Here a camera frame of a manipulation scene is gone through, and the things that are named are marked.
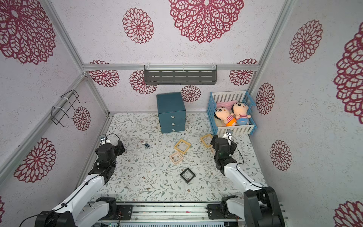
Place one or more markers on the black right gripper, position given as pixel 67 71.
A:
pixel 214 141

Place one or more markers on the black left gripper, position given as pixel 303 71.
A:
pixel 116 148

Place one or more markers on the large yellow brooch box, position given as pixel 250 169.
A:
pixel 182 146

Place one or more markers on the teal three-drawer cabinet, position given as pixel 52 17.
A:
pixel 171 112

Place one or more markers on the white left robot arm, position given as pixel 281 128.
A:
pixel 70 213

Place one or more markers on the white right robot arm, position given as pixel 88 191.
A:
pixel 259 206

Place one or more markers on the black brooch box centre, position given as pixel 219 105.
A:
pixel 187 175

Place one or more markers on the small beige brooch box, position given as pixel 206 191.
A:
pixel 176 158

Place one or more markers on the blue white toy crib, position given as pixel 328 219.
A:
pixel 231 111

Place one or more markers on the plush doll orange shorts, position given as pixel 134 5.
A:
pixel 226 116

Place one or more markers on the plush doll blue shorts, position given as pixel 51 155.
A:
pixel 240 111

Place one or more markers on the pink crib blanket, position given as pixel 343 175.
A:
pixel 228 105

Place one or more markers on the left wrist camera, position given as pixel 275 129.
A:
pixel 104 140

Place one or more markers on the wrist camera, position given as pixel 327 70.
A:
pixel 104 140
pixel 228 134

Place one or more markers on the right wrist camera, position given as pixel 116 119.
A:
pixel 228 134

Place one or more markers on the black wire wall rack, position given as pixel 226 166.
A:
pixel 59 112

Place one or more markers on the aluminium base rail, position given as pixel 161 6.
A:
pixel 169 214

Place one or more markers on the grey wall shelf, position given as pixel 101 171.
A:
pixel 180 75

